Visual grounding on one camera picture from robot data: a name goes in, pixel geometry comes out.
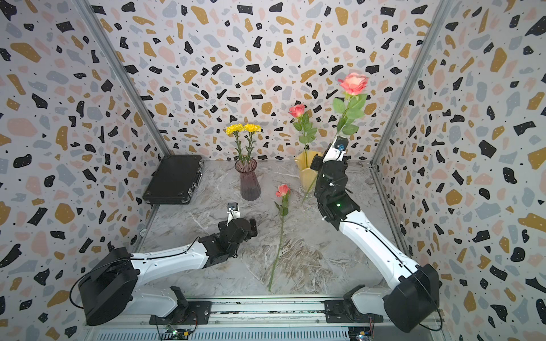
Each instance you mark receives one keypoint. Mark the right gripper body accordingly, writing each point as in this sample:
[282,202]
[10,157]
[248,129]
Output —
[323,168]

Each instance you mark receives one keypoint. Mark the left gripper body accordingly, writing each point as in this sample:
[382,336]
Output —
[251,234]

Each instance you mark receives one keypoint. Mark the pink rose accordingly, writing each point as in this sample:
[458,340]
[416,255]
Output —
[302,123]
[351,108]
[283,193]

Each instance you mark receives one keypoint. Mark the yellow carnation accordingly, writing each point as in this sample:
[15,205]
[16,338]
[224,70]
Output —
[234,131]
[251,130]

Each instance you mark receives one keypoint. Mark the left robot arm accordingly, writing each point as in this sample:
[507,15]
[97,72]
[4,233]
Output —
[117,285]

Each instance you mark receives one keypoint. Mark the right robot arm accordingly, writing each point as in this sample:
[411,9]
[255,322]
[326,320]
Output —
[412,294]

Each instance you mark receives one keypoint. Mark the yellow fluted glass vase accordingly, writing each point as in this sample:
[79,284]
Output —
[306,174]

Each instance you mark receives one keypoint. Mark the purple ribbed glass vase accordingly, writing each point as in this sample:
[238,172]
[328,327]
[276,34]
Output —
[250,189]

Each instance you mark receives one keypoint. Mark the black briefcase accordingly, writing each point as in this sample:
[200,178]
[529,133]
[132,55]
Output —
[175,181]

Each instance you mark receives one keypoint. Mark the green circuit board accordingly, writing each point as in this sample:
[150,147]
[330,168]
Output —
[172,333]

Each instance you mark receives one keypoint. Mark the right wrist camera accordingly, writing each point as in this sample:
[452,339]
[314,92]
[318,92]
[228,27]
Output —
[337,149]

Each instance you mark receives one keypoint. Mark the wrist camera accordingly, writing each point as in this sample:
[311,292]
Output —
[337,149]
[233,212]

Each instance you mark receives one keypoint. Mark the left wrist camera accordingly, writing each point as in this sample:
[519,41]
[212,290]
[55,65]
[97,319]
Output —
[233,212]

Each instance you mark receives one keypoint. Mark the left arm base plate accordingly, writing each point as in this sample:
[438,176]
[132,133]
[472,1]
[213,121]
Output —
[191,313]

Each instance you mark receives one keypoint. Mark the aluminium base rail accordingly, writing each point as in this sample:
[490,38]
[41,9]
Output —
[266,318]

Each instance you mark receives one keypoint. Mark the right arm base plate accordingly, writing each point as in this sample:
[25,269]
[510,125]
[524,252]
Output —
[343,311]

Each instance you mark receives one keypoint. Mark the aluminium right corner post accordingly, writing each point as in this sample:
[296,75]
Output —
[429,40]

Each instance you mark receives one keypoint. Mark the aluminium corner post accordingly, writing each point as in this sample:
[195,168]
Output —
[87,14]
[429,40]

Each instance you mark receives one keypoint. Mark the aluminium left corner post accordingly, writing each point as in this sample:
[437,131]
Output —
[87,14]

